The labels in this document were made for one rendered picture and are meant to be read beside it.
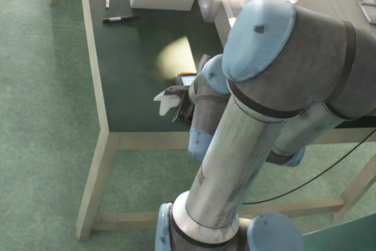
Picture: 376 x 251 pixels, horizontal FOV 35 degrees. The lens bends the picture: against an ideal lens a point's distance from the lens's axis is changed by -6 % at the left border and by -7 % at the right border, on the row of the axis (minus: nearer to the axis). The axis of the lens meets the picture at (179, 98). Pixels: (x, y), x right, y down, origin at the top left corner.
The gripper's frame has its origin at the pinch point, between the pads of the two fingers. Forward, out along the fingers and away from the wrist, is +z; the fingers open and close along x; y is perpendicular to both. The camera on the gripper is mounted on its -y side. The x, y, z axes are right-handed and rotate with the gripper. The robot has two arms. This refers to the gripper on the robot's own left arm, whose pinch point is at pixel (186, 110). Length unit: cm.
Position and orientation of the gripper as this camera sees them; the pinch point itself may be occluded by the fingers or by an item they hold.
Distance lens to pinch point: 150.3
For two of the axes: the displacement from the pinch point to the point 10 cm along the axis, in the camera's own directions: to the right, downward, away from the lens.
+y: -3.0, 9.0, -3.2
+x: 9.3, 3.5, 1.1
